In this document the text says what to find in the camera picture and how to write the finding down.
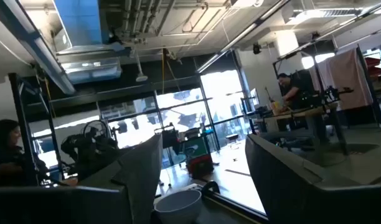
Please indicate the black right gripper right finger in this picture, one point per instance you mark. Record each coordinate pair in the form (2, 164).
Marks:
(287, 193)

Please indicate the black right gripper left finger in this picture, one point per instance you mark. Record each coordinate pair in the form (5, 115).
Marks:
(131, 186)

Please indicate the white bowl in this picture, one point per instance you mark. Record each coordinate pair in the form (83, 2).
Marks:
(178, 208)

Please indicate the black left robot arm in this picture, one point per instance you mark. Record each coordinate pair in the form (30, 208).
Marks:
(84, 152)

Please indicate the red and green cart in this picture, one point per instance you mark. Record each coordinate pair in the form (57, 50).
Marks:
(198, 161)

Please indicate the black table clamp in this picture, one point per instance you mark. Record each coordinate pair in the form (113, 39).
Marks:
(210, 187)

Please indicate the wooden table with robot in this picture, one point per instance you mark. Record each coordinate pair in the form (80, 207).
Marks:
(302, 113)

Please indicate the person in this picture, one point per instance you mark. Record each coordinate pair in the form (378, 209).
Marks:
(3, 149)
(294, 90)

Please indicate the white pendant lamp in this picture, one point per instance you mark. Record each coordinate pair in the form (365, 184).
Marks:
(141, 77)

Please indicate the pink hanging cloth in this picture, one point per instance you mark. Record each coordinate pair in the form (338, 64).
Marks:
(346, 77)

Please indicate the red storage bin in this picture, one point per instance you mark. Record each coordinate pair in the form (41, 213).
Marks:
(373, 67)

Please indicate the black metal frame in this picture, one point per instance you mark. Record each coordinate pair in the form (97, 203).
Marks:
(22, 124)

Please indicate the black ceiling camera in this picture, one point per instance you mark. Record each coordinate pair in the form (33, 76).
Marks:
(256, 48)

